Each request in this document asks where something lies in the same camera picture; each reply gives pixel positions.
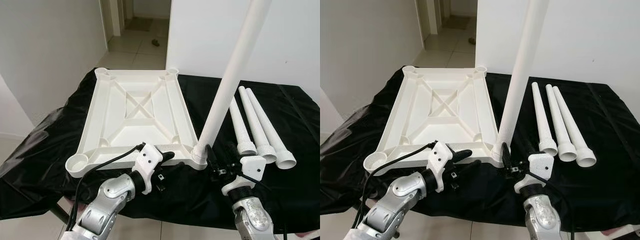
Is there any white plastic children table top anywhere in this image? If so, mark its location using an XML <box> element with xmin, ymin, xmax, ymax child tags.
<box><xmin>363</xmin><ymin>65</ymin><xmax>503</xmax><ymax>177</ymax></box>
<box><xmin>65</xmin><ymin>67</ymin><xmax>208</xmax><ymax>179</ymax></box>

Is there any black table cloth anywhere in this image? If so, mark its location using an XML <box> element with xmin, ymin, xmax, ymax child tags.
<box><xmin>320</xmin><ymin>65</ymin><xmax>640</xmax><ymax>232</ymax></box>
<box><xmin>0</xmin><ymin>67</ymin><xmax>321</xmax><ymax>233</ymax></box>

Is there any brown door mat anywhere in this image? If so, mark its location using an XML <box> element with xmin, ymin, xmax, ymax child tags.
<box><xmin>125</xmin><ymin>17</ymin><xmax>156</xmax><ymax>31</ymax></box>
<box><xmin>444</xmin><ymin>16</ymin><xmax>473</xmax><ymax>30</ymax></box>

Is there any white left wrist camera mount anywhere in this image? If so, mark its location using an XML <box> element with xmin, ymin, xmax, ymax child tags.
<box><xmin>131</xmin><ymin>143</ymin><xmax>164</xmax><ymax>193</ymax></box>
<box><xmin>427</xmin><ymin>141</ymin><xmax>454</xmax><ymax>193</ymax></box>

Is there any white door frame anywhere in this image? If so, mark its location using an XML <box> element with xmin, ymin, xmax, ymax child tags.
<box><xmin>100</xmin><ymin>0</ymin><xmax>123</xmax><ymax>37</ymax></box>
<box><xmin>420</xmin><ymin>0</ymin><xmax>441</xmax><ymax>35</ymax></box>

